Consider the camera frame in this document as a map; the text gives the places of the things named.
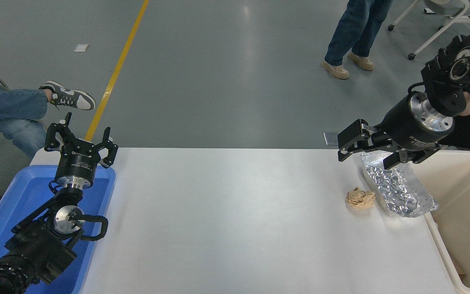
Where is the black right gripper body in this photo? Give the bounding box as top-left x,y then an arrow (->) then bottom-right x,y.
376,95 -> 450,152

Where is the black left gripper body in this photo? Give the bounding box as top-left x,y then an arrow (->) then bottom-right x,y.
57,140 -> 101,180

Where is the silver foil tray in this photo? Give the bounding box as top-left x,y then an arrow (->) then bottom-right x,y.
360,151 -> 439,218

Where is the seated person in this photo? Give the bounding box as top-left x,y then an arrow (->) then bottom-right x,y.
0,53 -> 96,160

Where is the crumpled tan paper ball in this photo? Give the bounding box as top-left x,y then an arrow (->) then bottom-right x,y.
345,187 -> 376,210

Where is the blue plastic tray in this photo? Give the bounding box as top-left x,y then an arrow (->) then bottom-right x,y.
0,165 -> 116,294

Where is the standing person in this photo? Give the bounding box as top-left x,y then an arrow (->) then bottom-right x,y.
321,0 -> 395,80

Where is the white rolling chair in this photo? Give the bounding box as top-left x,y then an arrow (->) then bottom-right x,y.
388,0 -> 470,61

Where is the tan paper piece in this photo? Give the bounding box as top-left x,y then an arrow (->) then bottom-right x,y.
449,255 -> 468,279

